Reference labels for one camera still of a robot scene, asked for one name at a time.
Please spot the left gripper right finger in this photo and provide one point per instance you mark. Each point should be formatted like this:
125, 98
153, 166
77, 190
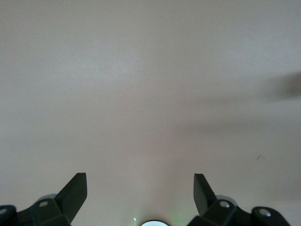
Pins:
223, 214

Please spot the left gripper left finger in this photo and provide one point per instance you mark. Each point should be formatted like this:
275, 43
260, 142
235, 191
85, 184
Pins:
47, 214

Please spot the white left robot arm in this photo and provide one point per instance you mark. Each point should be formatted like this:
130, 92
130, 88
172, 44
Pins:
154, 223

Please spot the brown table cover sheet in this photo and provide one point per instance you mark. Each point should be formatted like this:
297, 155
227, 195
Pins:
141, 94

